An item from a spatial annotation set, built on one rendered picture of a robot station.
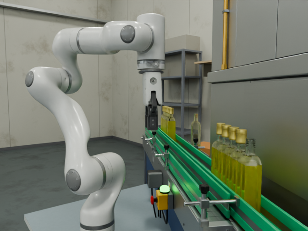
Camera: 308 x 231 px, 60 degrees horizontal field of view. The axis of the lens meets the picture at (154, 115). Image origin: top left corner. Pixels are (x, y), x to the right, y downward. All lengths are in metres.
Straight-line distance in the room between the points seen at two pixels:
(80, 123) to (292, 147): 0.69
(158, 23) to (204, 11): 4.69
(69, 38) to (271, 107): 0.73
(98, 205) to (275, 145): 0.63
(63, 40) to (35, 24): 6.75
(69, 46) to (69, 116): 0.24
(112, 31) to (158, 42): 0.13
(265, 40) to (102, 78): 7.28
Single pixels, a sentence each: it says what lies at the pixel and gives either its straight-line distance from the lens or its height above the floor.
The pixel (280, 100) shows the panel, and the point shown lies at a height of 1.43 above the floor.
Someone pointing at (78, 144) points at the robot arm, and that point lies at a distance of 0.93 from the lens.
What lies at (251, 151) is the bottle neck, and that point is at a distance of 0.87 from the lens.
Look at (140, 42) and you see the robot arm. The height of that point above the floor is 1.58.
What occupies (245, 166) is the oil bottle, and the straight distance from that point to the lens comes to 0.85.
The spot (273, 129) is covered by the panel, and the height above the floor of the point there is 1.33.
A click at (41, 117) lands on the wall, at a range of 7.61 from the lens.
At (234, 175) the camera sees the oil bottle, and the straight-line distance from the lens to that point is 0.92.
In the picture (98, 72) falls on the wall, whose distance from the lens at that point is 8.14.
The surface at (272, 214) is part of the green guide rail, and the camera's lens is 0.88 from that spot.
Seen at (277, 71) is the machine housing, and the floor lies 1.52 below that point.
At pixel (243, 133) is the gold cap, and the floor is 1.32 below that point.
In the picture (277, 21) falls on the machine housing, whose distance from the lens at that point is 1.06.
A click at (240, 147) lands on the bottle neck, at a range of 0.91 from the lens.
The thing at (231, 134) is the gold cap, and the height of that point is 1.31.
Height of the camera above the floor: 1.46
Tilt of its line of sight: 5 degrees down
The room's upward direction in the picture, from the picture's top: straight up
